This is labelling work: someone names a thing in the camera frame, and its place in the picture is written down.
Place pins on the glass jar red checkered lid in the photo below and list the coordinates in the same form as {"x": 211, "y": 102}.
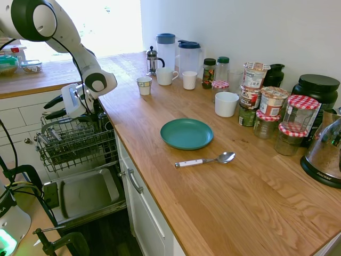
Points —
{"x": 289, "y": 142}
{"x": 265, "y": 125}

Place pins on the steel dishwasher door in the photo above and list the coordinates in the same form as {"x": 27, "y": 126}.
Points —
{"x": 88, "y": 192}

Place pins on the red oatmeal cup foil lid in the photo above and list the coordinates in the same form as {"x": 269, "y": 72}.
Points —
{"x": 271, "y": 102}

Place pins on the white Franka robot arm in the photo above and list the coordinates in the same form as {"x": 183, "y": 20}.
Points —
{"x": 66, "y": 34}

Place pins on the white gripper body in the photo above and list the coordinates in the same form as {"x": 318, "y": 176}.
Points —
{"x": 72, "y": 101}

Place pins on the small patterned paper cup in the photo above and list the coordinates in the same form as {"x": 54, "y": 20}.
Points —
{"x": 144, "y": 86}

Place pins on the black insulated bottle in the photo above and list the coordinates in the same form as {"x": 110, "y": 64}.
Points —
{"x": 274, "y": 76}

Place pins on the dark red oatmeal cup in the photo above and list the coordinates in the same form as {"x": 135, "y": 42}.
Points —
{"x": 250, "y": 98}

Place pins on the white container red label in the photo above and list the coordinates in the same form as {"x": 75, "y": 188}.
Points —
{"x": 16, "y": 50}

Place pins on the black protein powder tub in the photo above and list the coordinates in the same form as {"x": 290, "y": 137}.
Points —
{"x": 317, "y": 88}

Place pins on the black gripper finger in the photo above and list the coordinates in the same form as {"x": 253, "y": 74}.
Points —
{"x": 56, "y": 114}
{"x": 54, "y": 101}

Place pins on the white-rimmed cup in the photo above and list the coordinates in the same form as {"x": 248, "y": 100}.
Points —
{"x": 109, "y": 123}

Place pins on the clear snack container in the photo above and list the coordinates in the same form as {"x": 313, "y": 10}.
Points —
{"x": 32, "y": 68}

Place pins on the large jar red checkered lid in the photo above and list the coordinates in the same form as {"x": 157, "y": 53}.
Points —
{"x": 299, "y": 114}

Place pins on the teal plastic plate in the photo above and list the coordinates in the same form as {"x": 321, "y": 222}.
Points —
{"x": 186, "y": 133}

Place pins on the small jar red checkered lid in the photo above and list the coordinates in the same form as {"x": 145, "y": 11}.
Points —
{"x": 220, "y": 84}

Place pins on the green-lidded food container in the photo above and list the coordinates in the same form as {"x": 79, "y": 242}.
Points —
{"x": 8, "y": 62}

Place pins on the glass French press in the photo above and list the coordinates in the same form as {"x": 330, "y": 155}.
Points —
{"x": 152, "y": 61}

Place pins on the clear pitcher dark spout lid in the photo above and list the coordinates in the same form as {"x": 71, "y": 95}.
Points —
{"x": 190, "y": 60}

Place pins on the white oatmeal cup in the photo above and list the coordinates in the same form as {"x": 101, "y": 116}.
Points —
{"x": 254, "y": 76}

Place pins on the stainless steel electric kettle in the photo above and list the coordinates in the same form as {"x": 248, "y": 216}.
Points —
{"x": 323, "y": 149}

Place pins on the white round ceramic cup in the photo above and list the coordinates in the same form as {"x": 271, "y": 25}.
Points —
{"x": 226, "y": 106}

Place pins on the grey cutlery basket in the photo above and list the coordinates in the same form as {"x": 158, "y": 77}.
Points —
{"x": 69, "y": 138}

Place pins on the white ceramic mug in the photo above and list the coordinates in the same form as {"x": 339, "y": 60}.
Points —
{"x": 164, "y": 77}

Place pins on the tall pitcher blue lid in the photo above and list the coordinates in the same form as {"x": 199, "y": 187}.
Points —
{"x": 166, "y": 53}

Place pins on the green oatmeal cup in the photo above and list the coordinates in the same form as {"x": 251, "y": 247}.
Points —
{"x": 246, "y": 117}

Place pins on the clear bottle green lid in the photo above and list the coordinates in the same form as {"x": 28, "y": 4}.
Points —
{"x": 222, "y": 69}

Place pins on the clear drinking glass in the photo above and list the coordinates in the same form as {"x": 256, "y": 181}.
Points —
{"x": 235, "y": 81}

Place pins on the plain white paper cup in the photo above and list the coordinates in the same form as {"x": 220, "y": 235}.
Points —
{"x": 189, "y": 81}

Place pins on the spice jar black lid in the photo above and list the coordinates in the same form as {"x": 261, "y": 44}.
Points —
{"x": 208, "y": 73}

